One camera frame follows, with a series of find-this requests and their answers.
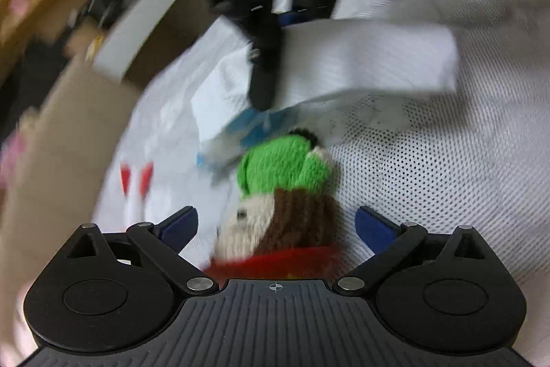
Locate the white plastic bag red print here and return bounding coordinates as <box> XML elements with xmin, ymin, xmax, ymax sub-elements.
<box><xmin>92</xmin><ymin>23</ymin><xmax>259</xmax><ymax>269</ymax></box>

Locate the brown cardboard box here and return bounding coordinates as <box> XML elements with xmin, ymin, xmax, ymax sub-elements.
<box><xmin>0</xmin><ymin>0</ymin><xmax>216</xmax><ymax>273</ymax></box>

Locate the blue and white packet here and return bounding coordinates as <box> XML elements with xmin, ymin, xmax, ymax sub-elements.
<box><xmin>197</xmin><ymin>106</ymin><xmax>297</xmax><ymax>174</ymax></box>

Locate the white cardboard box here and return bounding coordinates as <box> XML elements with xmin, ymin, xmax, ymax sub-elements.
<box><xmin>92</xmin><ymin>0</ymin><xmax>202</xmax><ymax>80</ymax></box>

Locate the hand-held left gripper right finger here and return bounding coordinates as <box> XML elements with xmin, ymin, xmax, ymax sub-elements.
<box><xmin>332</xmin><ymin>205</ymin><xmax>489</xmax><ymax>295</ymax></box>

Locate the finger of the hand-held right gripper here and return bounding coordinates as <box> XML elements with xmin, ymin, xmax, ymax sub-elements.
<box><xmin>246</xmin><ymin>3</ymin><xmax>283</xmax><ymax>112</ymax></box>

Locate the white mesh fabric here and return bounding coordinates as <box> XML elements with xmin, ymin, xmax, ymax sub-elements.
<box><xmin>275</xmin><ymin>0</ymin><xmax>550</xmax><ymax>299</ymax></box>

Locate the knitted doll with green hat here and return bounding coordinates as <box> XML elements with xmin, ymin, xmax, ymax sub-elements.
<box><xmin>202</xmin><ymin>128</ymin><xmax>344</xmax><ymax>281</ymax></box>

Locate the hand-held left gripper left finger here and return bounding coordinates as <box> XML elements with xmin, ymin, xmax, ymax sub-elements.
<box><xmin>68</xmin><ymin>206</ymin><xmax>219</xmax><ymax>295</ymax></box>

